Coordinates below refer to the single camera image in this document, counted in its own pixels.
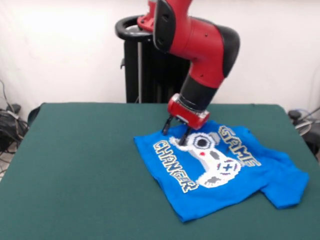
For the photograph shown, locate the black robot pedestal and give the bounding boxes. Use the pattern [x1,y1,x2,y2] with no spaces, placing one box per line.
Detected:
[114,15,191,104]

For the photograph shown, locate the blue printed T-shirt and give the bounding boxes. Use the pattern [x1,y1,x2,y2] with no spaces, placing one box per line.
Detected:
[133,119,310,223]

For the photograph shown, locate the dark green table cloth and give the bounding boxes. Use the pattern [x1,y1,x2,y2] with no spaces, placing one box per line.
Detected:
[0,102,320,240]

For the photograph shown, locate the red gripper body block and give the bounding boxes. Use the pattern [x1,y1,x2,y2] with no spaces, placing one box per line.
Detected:
[166,93,211,131]

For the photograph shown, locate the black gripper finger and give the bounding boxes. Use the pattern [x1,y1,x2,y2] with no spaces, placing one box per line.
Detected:
[178,124,193,147]
[161,114,174,137]

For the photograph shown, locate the black cable tangle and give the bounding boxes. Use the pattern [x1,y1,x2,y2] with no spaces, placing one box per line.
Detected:
[0,79,30,176]

